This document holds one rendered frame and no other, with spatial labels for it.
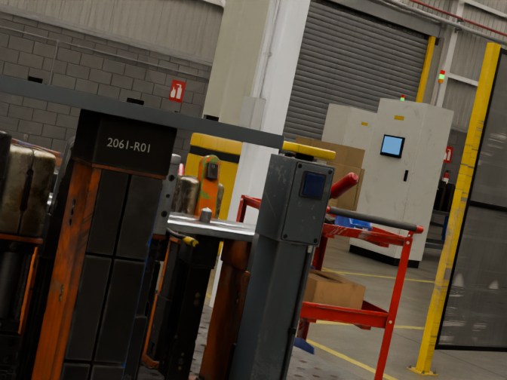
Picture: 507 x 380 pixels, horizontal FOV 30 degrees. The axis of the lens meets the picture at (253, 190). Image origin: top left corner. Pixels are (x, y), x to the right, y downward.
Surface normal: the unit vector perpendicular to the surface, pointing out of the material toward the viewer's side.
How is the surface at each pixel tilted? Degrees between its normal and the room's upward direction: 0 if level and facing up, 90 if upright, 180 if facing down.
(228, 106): 90
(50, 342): 90
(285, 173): 90
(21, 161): 90
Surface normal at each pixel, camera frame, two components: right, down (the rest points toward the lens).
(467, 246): 0.62, 0.17
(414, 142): -0.76, -0.13
